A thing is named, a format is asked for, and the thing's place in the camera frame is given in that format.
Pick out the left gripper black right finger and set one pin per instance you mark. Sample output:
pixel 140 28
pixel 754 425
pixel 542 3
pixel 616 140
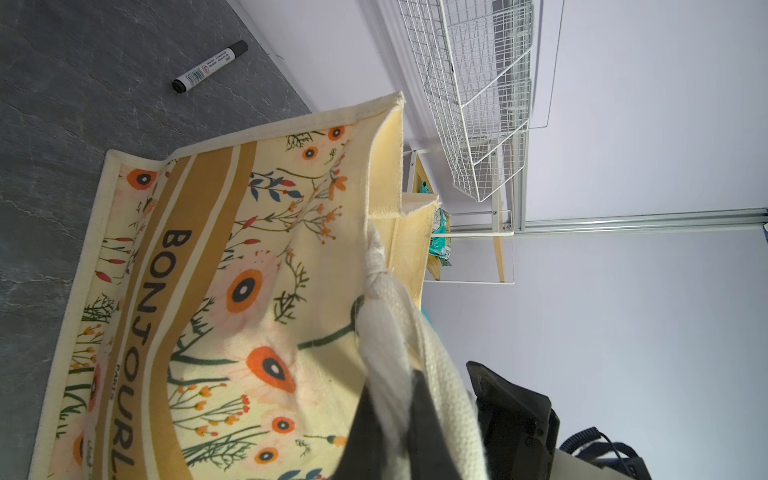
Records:
pixel 428 452

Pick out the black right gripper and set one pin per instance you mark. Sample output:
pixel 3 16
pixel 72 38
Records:
pixel 519 427

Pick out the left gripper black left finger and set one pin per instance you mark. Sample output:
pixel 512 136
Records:
pixel 365 455

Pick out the cream floral tote bag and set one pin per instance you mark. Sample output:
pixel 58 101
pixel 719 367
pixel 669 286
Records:
pixel 233 300

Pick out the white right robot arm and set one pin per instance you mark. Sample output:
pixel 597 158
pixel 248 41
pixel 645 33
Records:
pixel 566 466

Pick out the teal snack bag lower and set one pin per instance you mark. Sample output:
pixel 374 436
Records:
pixel 440 247

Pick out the teal plastic basket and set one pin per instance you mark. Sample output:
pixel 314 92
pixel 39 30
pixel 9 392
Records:
pixel 426 317

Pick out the white two-tier wooden shelf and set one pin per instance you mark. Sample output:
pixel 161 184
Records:
pixel 481 247

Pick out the black white marker pen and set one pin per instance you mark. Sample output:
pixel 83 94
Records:
pixel 208 67

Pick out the white wire wall rack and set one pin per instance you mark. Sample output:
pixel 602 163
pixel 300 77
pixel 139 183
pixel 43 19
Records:
pixel 487 72

